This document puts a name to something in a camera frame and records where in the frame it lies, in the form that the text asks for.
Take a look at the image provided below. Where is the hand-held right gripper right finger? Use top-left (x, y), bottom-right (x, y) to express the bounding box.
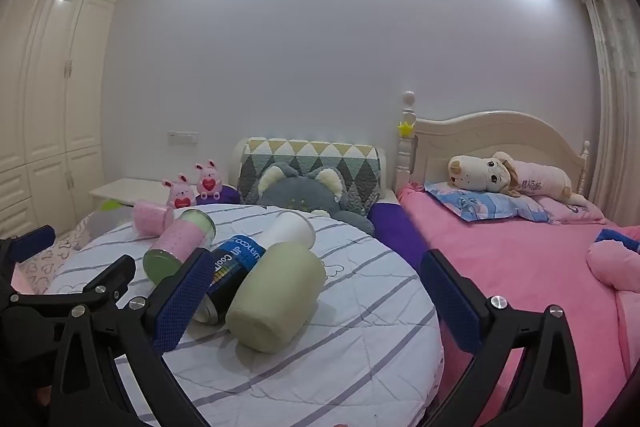
top-left (421, 249), bottom-right (598, 427)

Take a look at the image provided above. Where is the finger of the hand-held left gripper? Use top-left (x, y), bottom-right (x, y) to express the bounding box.
top-left (10, 254), bottom-right (137, 310)
top-left (0, 225), bottom-right (56, 298)

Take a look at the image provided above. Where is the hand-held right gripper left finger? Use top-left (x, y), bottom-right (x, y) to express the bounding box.
top-left (37, 248), bottom-right (216, 427)

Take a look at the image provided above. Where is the pale green cup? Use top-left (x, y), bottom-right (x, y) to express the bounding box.
top-left (225, 242), bottom-right (328, 355)

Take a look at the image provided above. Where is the pink dotted green cup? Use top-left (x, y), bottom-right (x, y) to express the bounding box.
top-left (142, 208), bottom-right (217, 286)

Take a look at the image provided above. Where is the small pink cup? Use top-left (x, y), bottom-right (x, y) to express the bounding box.
top-left (132, 200), bottom-right (175, 237)

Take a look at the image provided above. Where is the white cup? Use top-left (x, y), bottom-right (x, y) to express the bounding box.
top-left (260, 211), bottom-right (317, 253)

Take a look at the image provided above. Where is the heart printed cloth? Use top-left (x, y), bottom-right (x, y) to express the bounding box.
top-left (10, 212), bottom-right (98, 297)

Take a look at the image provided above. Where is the dark blue can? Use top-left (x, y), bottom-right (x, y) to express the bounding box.
top-left (192, 234), bottom-right (267, 325)

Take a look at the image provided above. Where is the pink bed sheet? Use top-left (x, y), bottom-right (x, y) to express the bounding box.
top-left (397, 182), bottom-right (640, 427)

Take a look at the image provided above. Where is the white nightstand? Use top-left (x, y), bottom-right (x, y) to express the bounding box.
top-left (88, 178), bottom-right (173, 211)

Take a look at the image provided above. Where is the blue printed pillow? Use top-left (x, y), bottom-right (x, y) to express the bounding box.
top-left (424, 180), bottom-right (552, 225)

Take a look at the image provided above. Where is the pink rabbit plush toy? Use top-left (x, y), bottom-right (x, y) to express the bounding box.
top-left (194, 160), bottom-right (224, 200)
top-left (161, 174), bottom-right (197, 210)

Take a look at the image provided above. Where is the round table striped cloth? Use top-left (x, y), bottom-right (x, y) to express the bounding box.
top-left (42, 203), bottom-right (447, 427)

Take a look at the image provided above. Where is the cream wardrobe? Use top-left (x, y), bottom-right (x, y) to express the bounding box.
top-left (0, 0), bottom-right (132, 253)

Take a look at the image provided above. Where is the cream and pink dog plush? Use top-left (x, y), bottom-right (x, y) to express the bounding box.
top-left (447, 151), bottom-right (587, 208)

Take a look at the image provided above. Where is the grey cat plush toy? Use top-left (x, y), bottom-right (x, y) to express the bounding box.
top-left (256, 162), bottom-right (377, 238)

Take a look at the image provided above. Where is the pink plush cushion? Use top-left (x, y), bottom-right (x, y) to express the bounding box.
top-left (585, 227), bottom-right (640, 294)

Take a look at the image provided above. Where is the triangle pattern quilted cover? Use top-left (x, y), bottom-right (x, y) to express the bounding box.
top-left (239, 138), bottom-right (384, 218)

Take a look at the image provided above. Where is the cream wooden bed headboard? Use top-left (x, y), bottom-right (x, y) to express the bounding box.
top-left (394, 91), bottom-right (592, 204)

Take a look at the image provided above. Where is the cream curtain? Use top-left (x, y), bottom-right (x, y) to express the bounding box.
top-left (581, 0), bottom-right (640, 228)

